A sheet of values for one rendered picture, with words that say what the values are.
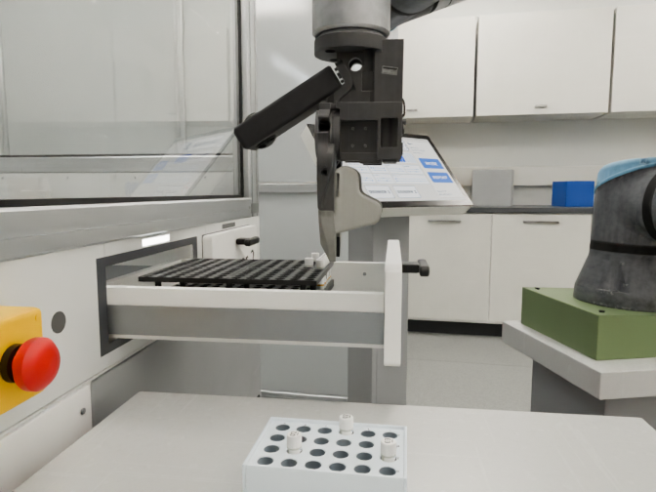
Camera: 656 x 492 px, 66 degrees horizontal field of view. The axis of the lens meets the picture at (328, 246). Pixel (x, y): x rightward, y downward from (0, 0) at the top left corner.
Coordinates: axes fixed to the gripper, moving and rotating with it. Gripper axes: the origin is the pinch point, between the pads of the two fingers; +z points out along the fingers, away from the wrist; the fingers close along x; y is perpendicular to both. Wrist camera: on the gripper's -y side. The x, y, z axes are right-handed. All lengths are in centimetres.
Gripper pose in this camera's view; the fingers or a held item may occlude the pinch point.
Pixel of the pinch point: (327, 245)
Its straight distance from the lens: 51.8
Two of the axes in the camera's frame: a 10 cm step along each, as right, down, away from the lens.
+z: -0.1, 9.9, 1.3
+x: 1.2, -1.2, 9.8
